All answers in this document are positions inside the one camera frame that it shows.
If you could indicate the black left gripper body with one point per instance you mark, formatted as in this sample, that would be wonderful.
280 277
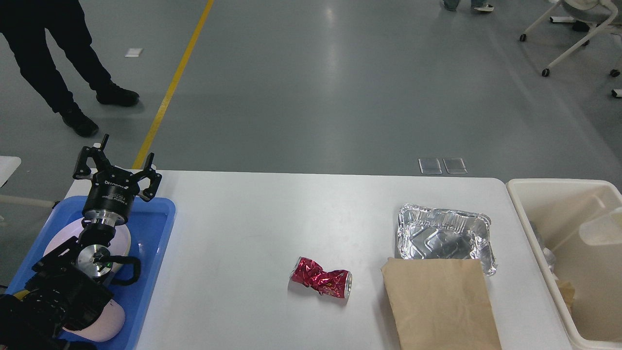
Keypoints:
110 201

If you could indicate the pink plastic plate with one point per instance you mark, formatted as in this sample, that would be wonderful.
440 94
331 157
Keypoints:
119 246

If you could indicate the crushed red can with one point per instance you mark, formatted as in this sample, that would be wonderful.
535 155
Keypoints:
309 273

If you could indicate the aluminium foil tray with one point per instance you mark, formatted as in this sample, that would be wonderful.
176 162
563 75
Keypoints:
429 233

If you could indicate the brown paper bag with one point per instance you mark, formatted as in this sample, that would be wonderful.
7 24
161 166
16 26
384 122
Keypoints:
440 304

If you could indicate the white paper cup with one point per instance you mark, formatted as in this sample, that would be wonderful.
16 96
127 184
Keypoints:
603 230

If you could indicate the pink plastic cup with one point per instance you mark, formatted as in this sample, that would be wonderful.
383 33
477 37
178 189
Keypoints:
107 326

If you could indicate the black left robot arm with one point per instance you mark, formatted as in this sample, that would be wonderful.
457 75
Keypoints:
69 286

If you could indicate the blue plastic tray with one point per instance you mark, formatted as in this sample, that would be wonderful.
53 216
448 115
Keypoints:
150 225

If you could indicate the white side table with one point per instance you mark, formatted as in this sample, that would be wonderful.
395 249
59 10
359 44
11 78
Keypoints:
8 165

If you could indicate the teal mug yellow inside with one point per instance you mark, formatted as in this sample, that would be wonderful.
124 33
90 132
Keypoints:
21 294

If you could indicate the left clear floor plate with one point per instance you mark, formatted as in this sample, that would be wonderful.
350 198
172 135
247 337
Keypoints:
430 166

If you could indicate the clear floor plate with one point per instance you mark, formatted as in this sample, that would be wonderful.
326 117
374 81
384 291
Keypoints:
430 166
455 165

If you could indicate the right clear floor plate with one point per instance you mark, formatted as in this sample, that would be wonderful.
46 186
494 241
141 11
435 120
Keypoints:
455 165

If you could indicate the beige plastic bin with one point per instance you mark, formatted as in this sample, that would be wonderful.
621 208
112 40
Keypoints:
581 271

